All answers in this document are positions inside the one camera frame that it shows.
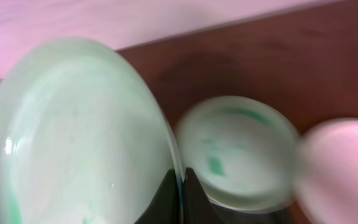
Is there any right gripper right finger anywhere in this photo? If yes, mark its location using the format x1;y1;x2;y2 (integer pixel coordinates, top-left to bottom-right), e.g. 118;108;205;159
183;167;224;224

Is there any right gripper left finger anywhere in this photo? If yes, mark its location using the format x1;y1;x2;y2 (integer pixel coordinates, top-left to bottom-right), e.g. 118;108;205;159
135;169;181;224

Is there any white plate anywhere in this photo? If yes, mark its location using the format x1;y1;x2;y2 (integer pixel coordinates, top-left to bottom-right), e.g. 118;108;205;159
175;96;300;213
0;39;178;223
295;118;358;224

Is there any white plate bottom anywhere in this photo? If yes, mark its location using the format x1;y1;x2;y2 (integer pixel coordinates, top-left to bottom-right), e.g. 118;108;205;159
0;39;178;223

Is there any white plate top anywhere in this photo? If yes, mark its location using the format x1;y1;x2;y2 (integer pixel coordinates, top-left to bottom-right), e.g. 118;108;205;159
295;118;358;224

